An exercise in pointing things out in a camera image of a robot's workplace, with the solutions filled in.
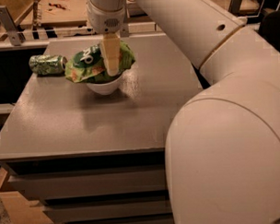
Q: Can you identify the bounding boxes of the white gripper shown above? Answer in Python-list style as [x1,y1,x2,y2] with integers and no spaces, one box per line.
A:
[87,0,125,77]

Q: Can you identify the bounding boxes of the green rice chip bag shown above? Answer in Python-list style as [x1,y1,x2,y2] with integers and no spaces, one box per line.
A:
[64,41,135,84]

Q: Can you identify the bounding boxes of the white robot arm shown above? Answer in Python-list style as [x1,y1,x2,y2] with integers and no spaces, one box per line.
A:
[87,0,280,224]

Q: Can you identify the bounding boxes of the white bowl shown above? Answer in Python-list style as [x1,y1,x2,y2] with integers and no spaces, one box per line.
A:
[87,72,123,96]

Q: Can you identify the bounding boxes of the green soda can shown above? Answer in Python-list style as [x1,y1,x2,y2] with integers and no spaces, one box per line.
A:
[29,54,67,75]

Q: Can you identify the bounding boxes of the wooden back workbench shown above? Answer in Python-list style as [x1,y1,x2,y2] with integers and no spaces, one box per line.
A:
[0,0,163,43]

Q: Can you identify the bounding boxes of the grey drawer cabinet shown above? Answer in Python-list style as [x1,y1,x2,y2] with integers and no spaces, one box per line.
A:
[0,34,199,224]

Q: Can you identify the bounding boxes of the cardboard box on floor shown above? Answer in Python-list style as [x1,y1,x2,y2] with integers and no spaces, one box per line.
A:
[0,168,53,224]

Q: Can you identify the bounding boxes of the left metal bracket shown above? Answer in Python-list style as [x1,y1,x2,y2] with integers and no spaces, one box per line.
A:
[0,6,22,46]

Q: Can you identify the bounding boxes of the metal bracket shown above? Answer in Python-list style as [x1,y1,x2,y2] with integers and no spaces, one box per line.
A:
[0,6,22,46]
[228,0,242,15]

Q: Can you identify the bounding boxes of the right metal bracket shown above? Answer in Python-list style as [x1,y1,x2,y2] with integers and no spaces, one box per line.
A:
[228,0,242,15]

